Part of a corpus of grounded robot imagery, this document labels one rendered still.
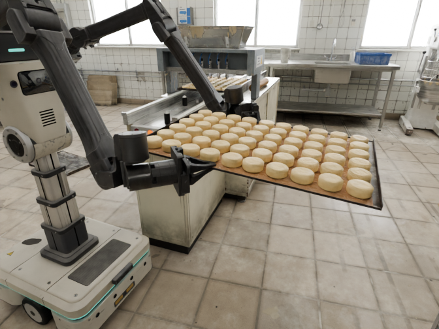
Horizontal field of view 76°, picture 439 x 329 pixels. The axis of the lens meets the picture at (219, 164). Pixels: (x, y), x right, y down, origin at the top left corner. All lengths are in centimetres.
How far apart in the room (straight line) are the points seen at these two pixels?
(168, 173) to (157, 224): 121
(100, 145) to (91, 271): 96
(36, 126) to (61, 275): 69
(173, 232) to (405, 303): 131
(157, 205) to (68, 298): 64
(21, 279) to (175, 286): 73
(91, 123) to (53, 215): 90
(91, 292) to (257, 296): 83
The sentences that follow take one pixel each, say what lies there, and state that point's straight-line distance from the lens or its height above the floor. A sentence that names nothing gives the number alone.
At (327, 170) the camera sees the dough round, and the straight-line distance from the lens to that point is 69.
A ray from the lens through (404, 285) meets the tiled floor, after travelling 200.
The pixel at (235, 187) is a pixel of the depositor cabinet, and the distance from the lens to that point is 227.
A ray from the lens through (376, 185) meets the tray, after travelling 72.
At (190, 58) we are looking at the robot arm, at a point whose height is 119.
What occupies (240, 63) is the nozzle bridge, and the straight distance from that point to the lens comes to 207.
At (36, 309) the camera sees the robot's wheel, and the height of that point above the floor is 13.
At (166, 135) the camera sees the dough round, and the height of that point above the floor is 102.
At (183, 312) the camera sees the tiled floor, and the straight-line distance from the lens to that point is 162.
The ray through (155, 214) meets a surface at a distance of 178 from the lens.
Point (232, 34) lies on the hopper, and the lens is 204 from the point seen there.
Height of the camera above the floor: 128
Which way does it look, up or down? 25 degrees down
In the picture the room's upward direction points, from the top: straight up
